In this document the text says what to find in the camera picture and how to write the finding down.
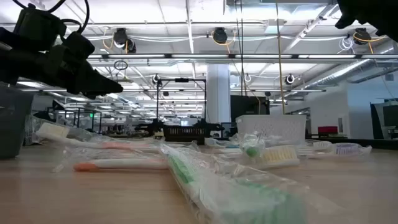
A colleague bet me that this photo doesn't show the long ceiling light strip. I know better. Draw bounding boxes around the long ceiling light strip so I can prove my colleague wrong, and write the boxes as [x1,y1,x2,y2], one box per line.
[86,53,398,60]

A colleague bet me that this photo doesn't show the white building column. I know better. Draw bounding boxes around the white building column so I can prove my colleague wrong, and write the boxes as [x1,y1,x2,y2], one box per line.
[206,63,231,124]

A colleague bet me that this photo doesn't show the black plastic basket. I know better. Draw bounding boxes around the black plastic basket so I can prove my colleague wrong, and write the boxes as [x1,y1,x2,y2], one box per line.
[162,124,208,146]

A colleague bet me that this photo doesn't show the green toothbrush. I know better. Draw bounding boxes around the green toothbrush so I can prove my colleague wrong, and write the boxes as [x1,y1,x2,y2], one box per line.
[160,143,315,224]
[238,132,267,159]

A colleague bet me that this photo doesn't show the black background cabinet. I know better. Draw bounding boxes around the black background cabinet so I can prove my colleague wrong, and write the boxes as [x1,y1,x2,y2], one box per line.
[229,95,271,124]

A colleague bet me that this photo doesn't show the blue toothbrush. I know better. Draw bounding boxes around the blue toothbrush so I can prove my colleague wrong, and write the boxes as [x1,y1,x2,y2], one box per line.
[203,138,242,149]

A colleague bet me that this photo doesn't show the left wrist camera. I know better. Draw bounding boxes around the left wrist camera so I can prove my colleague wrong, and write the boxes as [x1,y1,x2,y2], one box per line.
[61,30,96,60]

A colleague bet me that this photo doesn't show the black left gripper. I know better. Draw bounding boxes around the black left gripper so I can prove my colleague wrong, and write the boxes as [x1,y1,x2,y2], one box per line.
[37,44,124,101]

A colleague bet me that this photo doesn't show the large black ceiling cable reel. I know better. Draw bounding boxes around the large black ceiling cable reel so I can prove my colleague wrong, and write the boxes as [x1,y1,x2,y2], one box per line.
[212,27,229,45]
[112,27,137,54]
[353,27,373,45]

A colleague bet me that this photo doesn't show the black left camera cable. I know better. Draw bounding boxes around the black left camera cable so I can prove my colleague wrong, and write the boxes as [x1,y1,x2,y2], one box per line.
[12,0,91,35]

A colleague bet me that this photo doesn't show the red box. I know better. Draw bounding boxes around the red box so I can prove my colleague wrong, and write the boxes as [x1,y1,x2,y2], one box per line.
[317,125,339,135]

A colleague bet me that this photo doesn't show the black background gantry frame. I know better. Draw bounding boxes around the black background gantry frame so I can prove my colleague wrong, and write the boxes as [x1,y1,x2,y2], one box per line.
[155,77,207,127]

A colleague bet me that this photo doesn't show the white plastic basket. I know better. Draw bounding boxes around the white plastic basket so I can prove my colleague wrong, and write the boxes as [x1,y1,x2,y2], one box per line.
[235,114,307,146]

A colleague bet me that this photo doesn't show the yellow hanging cable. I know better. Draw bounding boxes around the yellow hanging cable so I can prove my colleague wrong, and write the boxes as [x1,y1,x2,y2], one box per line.
[275,0,286,115]

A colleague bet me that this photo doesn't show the silver ventilation duct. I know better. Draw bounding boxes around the silver ventilation duct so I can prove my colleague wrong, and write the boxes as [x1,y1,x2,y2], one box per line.
[284,46,398,98]

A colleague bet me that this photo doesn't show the dark background monitor stand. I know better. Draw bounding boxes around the dark background monitor stand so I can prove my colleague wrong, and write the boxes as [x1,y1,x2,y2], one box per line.
[369,98,398,140]

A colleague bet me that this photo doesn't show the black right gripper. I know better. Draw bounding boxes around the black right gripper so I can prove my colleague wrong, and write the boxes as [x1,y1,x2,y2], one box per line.
[334,0,398,43]

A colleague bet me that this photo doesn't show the black hanging cable loop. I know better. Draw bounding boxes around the black hanging cable loop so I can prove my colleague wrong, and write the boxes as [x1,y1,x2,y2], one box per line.
[113,59,129,72]

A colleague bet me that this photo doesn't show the orange toothbrush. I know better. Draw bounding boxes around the orange toothbrush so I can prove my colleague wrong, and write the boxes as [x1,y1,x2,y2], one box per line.
[52,145,301,174]
[23,114,162,152]

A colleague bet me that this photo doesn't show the grey plastic bin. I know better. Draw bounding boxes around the grey plastic bin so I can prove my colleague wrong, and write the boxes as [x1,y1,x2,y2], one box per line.
[0,85,34,159]

